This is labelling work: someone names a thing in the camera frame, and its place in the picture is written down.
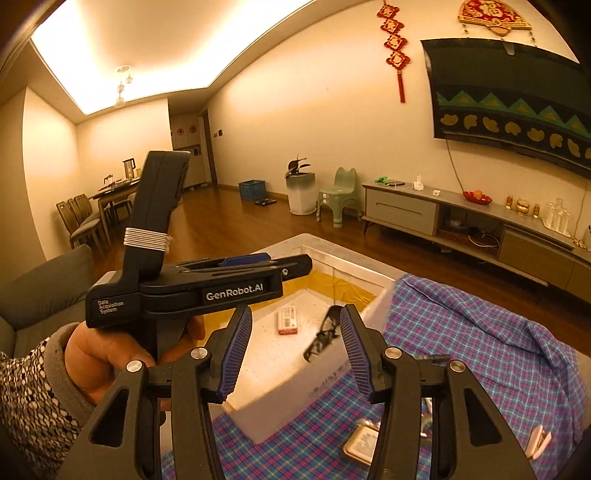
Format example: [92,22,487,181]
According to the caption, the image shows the white nail clipper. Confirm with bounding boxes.
[525,424,552,461]

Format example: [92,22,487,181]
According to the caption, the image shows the red white small box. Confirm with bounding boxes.
[277,305,298,335]

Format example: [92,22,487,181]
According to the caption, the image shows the black pen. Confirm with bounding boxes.
[415,354,451,364]

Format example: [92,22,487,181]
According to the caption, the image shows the left hand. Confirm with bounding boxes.
[64,316,205,406]

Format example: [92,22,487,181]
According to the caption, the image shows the patterned sleeve forearm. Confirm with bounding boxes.
[1,323,94,479]

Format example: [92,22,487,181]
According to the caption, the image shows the grey sofa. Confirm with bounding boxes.
[0,245,95,358]

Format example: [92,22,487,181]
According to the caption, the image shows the red fruit plate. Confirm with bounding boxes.
[463,190,493,205]

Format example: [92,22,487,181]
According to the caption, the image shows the red chinese knot ornament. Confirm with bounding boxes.
[377,1,411,103]

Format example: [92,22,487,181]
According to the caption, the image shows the wall television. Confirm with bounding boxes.
[422,38,590,177]

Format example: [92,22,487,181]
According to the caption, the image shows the blue crate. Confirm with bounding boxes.
[238,180,266,201]

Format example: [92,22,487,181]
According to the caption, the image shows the white foam box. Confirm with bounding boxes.
[86,234,401,443]

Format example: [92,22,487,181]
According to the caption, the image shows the dining table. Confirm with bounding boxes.
[91,178,140,221]

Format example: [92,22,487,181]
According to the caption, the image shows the grey tv cabinet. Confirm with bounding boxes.
[363,183,591,301]

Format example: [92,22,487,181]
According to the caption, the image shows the dining chair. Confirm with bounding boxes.
[56,194,110,254]

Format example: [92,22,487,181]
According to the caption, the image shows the black glasses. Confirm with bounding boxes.
[304,305,342,363]

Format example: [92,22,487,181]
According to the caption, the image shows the green plastic stool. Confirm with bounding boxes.
[315,167,363,228]

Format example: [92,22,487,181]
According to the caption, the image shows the red fan ornament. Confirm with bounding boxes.
[458,0,532,37]

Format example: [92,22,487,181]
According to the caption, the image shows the plaid blue cloth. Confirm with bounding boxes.
[161,274,588,480]

